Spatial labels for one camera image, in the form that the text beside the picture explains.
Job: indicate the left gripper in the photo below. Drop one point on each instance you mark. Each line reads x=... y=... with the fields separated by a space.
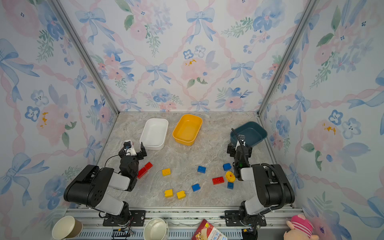
x=132 y=154

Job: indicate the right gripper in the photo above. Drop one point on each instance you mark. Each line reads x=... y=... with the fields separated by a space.
x=240 y=149

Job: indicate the long red lego brick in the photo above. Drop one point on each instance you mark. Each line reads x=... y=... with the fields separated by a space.
x=144 y=170

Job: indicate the dark teal plastic container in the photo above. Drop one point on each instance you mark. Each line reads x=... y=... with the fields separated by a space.
x=253 y=132

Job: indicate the white plastic container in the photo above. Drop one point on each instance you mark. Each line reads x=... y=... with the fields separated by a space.
x=154 y=134

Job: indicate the yellow duck lego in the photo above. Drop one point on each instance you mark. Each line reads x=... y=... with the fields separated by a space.
x=230 y=177

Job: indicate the yellow lego brick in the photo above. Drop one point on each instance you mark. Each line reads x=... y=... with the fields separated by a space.
x=166 y=172
x=169 y=193
x=181 y=195

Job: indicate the yellow plastic container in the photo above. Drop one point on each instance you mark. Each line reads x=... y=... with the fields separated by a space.
x=187 y=129

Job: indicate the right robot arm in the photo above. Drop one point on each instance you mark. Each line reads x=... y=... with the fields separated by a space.
x=273 y=189

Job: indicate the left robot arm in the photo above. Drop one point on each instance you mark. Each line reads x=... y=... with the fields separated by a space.
x=90 y=186

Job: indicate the small blue lego brick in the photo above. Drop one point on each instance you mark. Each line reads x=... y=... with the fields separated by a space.
x=230 y=186

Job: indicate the white paper bowl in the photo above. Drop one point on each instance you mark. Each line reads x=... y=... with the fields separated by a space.
x=156 y=229

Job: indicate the red snack box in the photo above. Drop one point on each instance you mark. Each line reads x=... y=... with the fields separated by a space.
x=206 y=231

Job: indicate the pink plush toy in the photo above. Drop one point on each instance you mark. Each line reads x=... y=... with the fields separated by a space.
x=300 y=229

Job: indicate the brown paper cup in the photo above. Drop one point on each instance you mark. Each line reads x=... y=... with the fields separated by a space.
x=66 y=228

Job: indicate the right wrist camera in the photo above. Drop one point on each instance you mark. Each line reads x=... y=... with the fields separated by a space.
x=242 y=138

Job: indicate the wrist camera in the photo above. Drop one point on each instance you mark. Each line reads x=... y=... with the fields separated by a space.
x=127 y=145
x=242 y=138

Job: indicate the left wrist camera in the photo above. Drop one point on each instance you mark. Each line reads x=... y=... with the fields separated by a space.
x=127 y=145

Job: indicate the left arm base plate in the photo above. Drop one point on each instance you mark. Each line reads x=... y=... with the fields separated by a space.
x=133 y=218

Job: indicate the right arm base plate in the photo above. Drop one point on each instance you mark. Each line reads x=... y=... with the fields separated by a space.
x=237 y=219

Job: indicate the aluminium rail frame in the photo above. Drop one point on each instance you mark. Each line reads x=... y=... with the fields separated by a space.
x=183 y=222

